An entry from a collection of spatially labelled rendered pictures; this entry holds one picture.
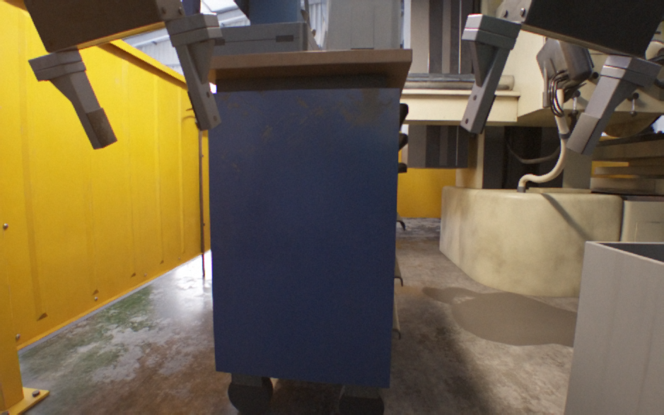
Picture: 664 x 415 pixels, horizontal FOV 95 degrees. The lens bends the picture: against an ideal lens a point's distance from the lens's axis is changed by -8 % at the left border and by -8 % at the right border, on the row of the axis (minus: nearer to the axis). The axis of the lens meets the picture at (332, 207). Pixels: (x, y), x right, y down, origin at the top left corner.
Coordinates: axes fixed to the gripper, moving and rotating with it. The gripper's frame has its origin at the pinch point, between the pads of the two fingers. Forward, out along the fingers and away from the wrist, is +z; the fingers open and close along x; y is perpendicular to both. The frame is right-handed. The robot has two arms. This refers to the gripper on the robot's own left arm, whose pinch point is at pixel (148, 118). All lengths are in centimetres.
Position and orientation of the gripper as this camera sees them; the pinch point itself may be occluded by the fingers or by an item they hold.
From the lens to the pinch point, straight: 40.4
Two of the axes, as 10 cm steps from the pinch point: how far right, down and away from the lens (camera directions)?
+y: 0.9, -4.8, 8.7
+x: -9.8, 1.0, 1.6
